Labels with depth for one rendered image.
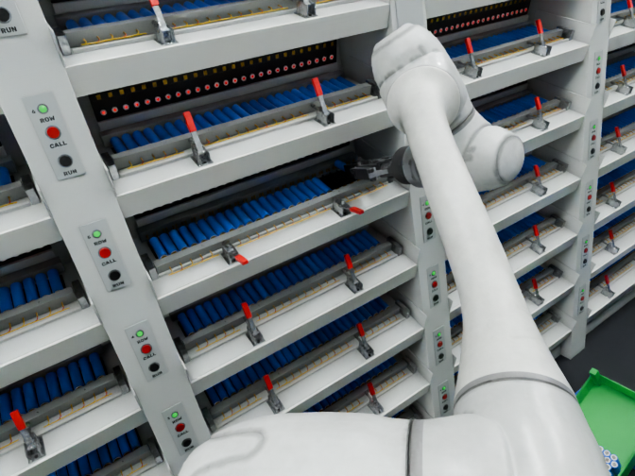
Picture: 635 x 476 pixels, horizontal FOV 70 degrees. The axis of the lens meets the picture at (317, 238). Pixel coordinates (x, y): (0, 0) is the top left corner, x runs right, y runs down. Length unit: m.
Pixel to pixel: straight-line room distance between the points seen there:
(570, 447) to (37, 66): 0.75
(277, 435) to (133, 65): 0.60
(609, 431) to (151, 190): 1.46
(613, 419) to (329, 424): 1.42
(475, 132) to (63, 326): 0.74
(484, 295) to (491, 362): 0.09
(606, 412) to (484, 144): 1.18
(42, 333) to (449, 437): 0.70
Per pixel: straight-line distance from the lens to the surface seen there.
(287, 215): 0.96
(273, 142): 0.88
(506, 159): 0.73
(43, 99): 0.78
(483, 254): 0.51
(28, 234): 0.81
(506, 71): 1.29
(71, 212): 0.80
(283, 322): 1.03
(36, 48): 0.78
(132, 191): 0.80
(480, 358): 0.43
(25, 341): 0.90
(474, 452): 0.35
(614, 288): 2.21
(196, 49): 0.82
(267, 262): 0.93
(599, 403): 1.75
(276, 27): 0.88
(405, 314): 1.29
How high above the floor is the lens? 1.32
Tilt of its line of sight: 25 degrees down
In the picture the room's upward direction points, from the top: 12 degrees counter-clockwise
